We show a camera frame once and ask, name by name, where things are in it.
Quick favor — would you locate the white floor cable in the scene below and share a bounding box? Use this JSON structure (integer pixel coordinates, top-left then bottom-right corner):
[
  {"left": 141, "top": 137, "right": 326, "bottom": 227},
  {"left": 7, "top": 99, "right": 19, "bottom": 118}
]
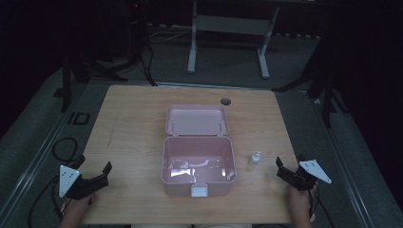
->
[{"left": 147, "top": 28, "right": 193, "bottom": 45}]

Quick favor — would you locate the black hanging cable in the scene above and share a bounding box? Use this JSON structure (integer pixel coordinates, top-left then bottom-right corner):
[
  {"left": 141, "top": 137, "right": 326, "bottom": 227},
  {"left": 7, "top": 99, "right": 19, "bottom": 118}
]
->
[{"left": 138, "top": 44, "right": 159, "bottom": 87}]

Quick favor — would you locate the black looped floor cable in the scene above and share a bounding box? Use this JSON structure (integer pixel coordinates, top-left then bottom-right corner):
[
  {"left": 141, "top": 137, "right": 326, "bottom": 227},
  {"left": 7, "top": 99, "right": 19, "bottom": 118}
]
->
[{"left": 51, "top": 137, "right": 80, "bottom": 163}]

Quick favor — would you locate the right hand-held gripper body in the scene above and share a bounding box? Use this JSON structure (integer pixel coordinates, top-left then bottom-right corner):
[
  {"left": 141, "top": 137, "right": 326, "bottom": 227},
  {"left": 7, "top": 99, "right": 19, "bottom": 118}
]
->
[{"left": 282, "top": 154, "right": 333, "bottom": 192}]

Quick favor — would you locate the black metal stand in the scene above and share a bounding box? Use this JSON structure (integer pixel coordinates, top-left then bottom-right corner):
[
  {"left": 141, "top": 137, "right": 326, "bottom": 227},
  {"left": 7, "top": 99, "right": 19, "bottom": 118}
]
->
[
  {"left": 60, "top": 18, "right": 150, "bottom": 114},
  {"left": 271, "top": 31, "right": 351, "bottom": 129}
]

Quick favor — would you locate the person's left hand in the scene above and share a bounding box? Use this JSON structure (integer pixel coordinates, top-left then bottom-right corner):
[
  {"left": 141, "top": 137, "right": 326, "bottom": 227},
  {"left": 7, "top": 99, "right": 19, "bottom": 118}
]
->
[{"left": 67, "top": 192, "right": 98, "bottom": 217}]

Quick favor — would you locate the small white dropper bottle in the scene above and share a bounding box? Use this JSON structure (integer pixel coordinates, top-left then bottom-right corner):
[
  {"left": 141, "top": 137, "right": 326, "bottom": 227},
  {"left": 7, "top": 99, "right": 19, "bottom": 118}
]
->
[{"left": 248, "top": 150, "right": 262, "bottom": 168}]

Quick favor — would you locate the white metal table frame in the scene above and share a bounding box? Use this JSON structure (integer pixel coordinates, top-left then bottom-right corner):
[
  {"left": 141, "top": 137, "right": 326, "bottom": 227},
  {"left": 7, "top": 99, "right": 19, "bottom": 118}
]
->
[{"left": 186, "top": 0, "right": 281, "bottom": 81}]

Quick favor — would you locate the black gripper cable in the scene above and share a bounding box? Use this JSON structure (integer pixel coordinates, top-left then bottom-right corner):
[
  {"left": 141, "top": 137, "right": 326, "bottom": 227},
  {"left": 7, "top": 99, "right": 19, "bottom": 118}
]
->
[
  {"left": 27, "top": 175, "right": 65, "bottom": 228},
  {"left": 307, "top": 184, "right": 336, "bottom": 228}
]

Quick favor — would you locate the person's right hand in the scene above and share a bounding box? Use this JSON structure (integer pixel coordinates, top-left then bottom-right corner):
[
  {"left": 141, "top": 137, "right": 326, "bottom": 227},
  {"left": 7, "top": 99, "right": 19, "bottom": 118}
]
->
[{"left": 287, "top": 184, "right": 317, "bottom": 217}]

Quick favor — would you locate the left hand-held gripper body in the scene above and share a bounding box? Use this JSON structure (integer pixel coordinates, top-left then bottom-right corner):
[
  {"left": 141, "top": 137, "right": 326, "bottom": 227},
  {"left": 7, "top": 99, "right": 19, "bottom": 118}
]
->
[{"left": 59, "top": 154, "right": 108, "bottom": 200}]

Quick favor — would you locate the pink plastic box with lid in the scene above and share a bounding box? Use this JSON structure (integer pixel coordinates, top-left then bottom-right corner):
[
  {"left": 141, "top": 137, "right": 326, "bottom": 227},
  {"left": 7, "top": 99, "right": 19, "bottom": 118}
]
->
[{"left": 160, "top": 104, "right": 238, "bottom": 199}]

